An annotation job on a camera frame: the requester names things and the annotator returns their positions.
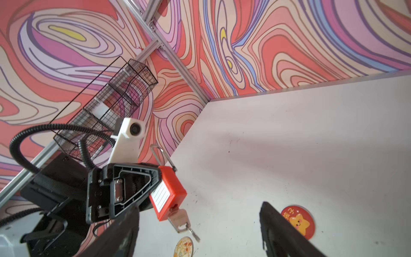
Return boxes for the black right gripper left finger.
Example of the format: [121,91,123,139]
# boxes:
[79,205,140,257]

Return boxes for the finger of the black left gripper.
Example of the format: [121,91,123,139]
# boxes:
[110,163,162,220]

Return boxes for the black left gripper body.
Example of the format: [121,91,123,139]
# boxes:
[86,163,136,225]

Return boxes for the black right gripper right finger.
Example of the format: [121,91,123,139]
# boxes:
[260,201,324,257]

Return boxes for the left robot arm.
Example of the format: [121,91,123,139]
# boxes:
[1,154,162,257]

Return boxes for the red star badge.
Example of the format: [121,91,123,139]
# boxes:
[280,205,316,240]

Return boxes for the beige round badge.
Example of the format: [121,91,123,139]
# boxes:
[173,237,194,257]

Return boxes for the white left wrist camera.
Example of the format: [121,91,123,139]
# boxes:
[108,117,146,164]

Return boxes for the side black wire basket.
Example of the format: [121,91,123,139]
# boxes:
[48,56,159,162]

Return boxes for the black corrugated cable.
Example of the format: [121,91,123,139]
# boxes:
[9,123,116,174]

